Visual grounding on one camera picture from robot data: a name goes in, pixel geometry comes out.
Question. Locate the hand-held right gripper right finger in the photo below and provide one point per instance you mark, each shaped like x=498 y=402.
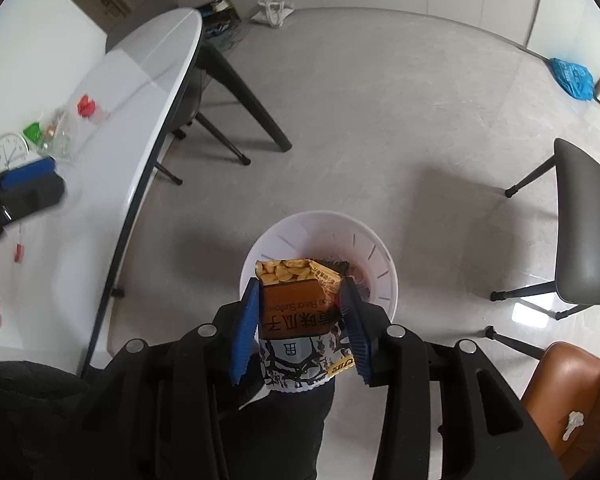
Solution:
x=356 y=342

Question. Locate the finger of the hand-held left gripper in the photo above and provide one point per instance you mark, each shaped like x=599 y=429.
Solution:
x=40 y=195
x=30 y=170

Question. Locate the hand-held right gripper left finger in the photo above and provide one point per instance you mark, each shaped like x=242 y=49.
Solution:
x=245 y=332

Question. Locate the brown snack packet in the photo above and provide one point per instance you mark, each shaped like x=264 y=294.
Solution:
x=295 y=320

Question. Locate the white round waste bin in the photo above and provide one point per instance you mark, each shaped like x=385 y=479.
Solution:
x=320 y=225

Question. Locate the white round clock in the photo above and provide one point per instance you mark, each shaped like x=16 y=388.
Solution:
x=7 y=152

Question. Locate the green wrapper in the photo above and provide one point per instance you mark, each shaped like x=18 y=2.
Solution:
x=32 y=133

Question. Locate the clear plastic bag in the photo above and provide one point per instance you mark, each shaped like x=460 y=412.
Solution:
x=60 y=135

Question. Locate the small red tag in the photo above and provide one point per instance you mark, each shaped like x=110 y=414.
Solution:
x=19 y=253

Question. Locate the red crumpled wrapper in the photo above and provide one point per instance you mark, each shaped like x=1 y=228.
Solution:
x=86 y=105

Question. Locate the white table with black legs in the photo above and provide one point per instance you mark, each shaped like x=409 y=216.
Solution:
x=130 y=85

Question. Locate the grey chair with black legs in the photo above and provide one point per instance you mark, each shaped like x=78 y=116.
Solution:
x=585 y=240
x=140 y=17

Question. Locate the brown leather chair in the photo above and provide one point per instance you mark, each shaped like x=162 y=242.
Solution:
x=575 y=385

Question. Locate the white crumpled tissue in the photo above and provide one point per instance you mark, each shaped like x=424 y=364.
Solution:
x=574 y=425

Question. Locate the shoe shelf with shoes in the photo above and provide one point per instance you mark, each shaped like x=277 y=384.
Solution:
x=220 y=12

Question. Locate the white tote bag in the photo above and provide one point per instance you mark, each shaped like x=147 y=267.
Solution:
x=272 y=12

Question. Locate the blue plastic bag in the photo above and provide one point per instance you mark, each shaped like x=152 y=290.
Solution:
x=572 y=77

